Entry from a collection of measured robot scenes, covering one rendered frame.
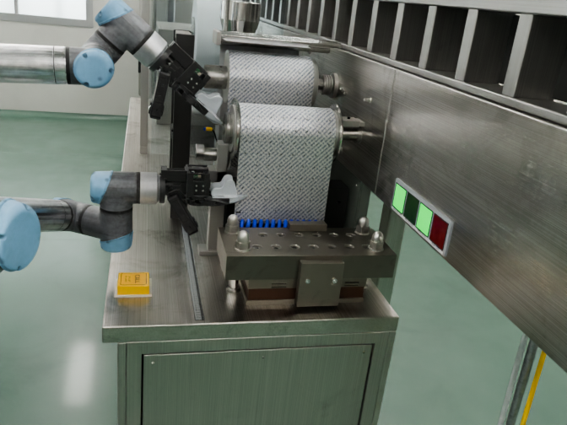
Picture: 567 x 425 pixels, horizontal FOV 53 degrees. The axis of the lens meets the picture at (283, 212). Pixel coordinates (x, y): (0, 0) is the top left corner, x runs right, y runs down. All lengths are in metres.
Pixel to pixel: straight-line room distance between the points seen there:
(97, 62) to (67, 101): 5.85
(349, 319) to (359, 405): 0.26
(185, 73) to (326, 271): 0.55
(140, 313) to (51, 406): 1.25
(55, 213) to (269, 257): 0.49
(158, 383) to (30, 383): 1.34
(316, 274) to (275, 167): 0.29
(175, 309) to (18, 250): 0.39
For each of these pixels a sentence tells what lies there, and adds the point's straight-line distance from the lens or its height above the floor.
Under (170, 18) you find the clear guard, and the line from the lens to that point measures 2.33.
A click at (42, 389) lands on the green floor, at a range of 2.57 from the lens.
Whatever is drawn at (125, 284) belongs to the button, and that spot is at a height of 0.92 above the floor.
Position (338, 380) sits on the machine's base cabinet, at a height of 0.73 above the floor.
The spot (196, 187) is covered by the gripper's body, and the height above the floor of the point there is 1.12.
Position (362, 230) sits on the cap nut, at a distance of 1.42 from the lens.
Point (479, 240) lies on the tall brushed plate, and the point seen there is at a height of 1.22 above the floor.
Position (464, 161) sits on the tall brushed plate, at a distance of 1.04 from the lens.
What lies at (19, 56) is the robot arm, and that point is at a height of 1.41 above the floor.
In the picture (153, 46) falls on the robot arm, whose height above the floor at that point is 1.43.
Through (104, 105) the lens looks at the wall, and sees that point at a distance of 7.01.
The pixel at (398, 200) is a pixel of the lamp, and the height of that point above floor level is 1.18.
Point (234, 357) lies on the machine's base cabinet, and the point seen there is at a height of 0.81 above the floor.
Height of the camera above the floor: 1.57
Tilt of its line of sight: 21 degrees down
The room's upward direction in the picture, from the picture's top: 6 degrees clockwise
